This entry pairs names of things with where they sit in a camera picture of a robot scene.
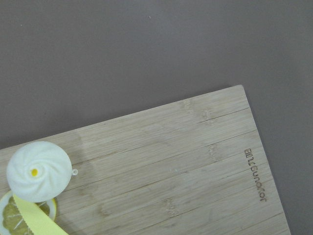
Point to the bamboo cutting board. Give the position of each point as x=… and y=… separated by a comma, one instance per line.
x=192, y=167

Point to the yellow plastic knife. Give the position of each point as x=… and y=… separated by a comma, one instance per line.
x=38, y=222

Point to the lemon slice near bun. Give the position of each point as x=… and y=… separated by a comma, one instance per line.
x=11, y=220

